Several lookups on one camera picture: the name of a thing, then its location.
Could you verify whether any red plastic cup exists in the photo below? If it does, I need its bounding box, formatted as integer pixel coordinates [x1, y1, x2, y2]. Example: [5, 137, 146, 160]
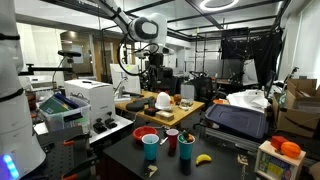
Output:
[166, 129, 179, 148]

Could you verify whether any dark blue bin lid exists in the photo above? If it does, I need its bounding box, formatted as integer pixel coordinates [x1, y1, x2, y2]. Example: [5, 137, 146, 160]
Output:
[205, 104, 267, 139]

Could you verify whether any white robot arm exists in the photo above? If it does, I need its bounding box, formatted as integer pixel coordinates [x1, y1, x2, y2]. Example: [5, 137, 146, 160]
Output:
[94, 0, 174, 83]

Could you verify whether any red plastic bowl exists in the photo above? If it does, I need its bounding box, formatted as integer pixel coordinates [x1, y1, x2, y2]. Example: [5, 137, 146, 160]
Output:
[132, 126, 158, 141]

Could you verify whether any clear plastic storage bin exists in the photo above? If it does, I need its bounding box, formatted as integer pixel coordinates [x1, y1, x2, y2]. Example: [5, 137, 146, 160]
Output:
[39, 93, 91, 133]

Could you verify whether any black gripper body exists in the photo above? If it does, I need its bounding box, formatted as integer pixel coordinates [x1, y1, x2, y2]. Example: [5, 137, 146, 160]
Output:
[148, 53, 173, 83]

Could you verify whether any tan small box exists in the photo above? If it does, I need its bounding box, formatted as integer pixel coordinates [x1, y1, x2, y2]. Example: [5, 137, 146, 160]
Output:
[156, 111, 174, 121]

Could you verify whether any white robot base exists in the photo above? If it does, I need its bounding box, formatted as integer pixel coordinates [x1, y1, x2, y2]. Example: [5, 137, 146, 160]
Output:
[0, 0, 46, 180]

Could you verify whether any black red small box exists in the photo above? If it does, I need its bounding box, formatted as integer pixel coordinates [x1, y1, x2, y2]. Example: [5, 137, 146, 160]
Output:
[144, 108, 158, 116]

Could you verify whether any yellow toy banana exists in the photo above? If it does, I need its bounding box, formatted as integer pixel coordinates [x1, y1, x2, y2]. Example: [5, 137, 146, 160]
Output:
[196, 154, 212, 165]

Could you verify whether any white plush chicken toy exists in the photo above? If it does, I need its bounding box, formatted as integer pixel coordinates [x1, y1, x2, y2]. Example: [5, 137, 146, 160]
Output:
[155, 92, 171, 110]

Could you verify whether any small white wooden shelf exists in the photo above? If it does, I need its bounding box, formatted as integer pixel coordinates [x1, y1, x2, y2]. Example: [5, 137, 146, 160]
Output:
[255, 141, 306, 180]

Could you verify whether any white paper scrap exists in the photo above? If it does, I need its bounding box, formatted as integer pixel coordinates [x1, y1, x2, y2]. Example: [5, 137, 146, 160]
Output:
[147, 165, 158, 177]

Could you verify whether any brown toy football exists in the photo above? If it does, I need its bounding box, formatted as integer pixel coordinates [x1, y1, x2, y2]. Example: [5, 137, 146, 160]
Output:
[173, 94, 182, 105]

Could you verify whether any red toy block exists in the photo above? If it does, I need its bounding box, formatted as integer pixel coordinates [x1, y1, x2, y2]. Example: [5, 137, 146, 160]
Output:
[271, 136, 287, 150]

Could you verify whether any wooden desk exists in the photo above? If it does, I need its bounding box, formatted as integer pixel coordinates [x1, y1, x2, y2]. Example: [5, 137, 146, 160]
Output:
[115, 90, 205, 128]

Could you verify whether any blue cup with toys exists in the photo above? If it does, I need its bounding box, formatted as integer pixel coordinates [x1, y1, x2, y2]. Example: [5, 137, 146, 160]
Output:
[177, 131, 195, 160]

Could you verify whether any black curtain backdrop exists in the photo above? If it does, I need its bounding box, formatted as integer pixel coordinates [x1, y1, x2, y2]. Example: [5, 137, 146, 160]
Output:
[221, 30, 283, 85]

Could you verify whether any orange toy ball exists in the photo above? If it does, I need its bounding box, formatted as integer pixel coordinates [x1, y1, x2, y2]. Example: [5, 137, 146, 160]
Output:
[281, 142, 301, 158]

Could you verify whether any white cardboard box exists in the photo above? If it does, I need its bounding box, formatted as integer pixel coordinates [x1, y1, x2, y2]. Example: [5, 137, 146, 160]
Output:
[64, 79, 115, 125]

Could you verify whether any empty blue plastic cup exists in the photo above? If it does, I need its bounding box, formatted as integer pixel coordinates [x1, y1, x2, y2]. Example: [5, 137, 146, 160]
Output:
[142, 134, 159, 161]

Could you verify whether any brown cardboard box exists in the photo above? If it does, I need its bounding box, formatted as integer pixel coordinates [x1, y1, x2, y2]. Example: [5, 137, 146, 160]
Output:
[272, 79, 320, 139]

